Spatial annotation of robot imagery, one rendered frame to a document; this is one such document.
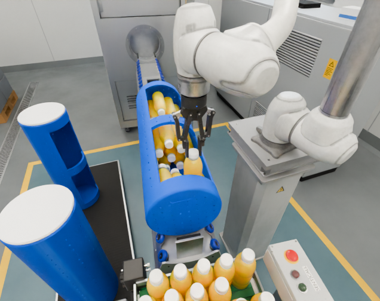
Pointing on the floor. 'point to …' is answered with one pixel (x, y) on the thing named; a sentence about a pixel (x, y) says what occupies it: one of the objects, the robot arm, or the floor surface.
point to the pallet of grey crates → (0, 92)
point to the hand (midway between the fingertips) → (193, 147)
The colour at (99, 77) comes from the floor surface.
